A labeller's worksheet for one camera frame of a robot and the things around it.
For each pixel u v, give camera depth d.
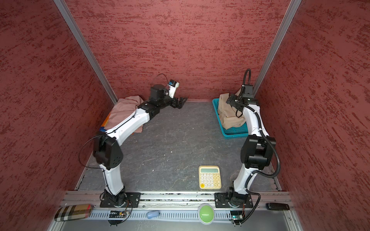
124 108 1.04
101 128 1.00
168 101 0.73
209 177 0.80
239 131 1.03
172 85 0.73
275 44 0.85
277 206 0.67
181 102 0.77
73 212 0.68
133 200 0.74
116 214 0.72
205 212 0.69
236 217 0.70
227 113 1.06
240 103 0.65
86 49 0.88
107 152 0.48
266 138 0.47
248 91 0.68
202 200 0.76
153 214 0.70
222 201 0.73
